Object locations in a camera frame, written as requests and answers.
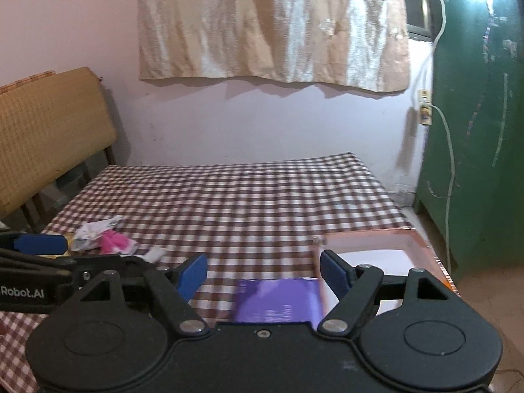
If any pink sock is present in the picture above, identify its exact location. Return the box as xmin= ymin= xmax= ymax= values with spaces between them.
xmin=97 ymin=230 xmax=132 ymax=255

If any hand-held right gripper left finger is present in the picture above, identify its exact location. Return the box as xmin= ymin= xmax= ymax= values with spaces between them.
xmin=84 ymin=253 xmax=209 ymax=335

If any dark window frame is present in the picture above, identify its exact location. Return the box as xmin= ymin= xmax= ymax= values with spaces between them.
xmin=403 ymin=0 xmax=435 ymax=42

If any beige curtain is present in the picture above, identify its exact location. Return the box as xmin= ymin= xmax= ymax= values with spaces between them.
xmin=137 ymin=0 xmax=411 ymax=94

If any pink cardboard box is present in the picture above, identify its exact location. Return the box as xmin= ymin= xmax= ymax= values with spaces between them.
xmin=312 ymin=227 xmax=461 ymax=317

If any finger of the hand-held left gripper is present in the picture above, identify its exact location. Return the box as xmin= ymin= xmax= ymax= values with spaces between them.
xmin=0 ymin=232 xmax=69 ymax=259
xmin=53 ymin=255 xmax=158 ymax=284

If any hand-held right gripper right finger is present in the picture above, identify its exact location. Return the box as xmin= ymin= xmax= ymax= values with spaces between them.
xmin=318 ymin=250 xmax=456 ymax=335

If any wall socket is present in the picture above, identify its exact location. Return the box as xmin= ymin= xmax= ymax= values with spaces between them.
xmin=418 ymin=89 xmax=433 ymax=127

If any white cable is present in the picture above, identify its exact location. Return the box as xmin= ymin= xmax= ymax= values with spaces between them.
xmin=428 ymin=105 xmax=456 ymax=271
xmin=421 ymin=0 xmax=447 ymax=91

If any woven wicker headboard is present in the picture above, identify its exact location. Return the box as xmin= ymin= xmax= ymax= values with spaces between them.
xmin=0 ymin=66 xmax=132 ymax=234

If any green cabinet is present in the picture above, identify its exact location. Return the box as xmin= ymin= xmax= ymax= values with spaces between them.
xmin=413 ymin=0 xmax=524 ymax=283

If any white paper sheet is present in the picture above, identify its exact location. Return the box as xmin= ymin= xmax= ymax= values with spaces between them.
xmin=339 ymin=247 xmax=419 ymax=316

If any white crumpled packet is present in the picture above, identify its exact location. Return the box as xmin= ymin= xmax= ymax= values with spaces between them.
xmin=79 ymin=215 xmax=124 ymax=241

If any purple packet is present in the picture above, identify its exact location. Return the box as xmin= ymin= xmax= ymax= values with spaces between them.
xmin=231 ymin=277 xmax=328 ymax=330

